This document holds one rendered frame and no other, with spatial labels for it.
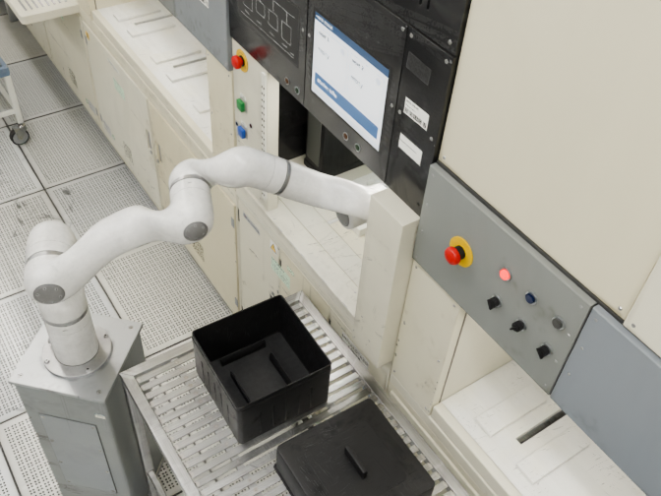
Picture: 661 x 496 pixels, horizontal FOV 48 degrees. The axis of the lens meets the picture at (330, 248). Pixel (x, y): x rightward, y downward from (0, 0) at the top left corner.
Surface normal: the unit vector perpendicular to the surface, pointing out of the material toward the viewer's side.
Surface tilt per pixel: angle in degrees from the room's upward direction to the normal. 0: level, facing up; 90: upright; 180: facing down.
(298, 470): 0
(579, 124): 90
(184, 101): 0
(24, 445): 0
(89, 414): 90
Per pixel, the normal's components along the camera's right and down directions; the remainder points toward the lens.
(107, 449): -0.19, 0.69
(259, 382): 0.06, -0.70
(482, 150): -0.83, 0.36
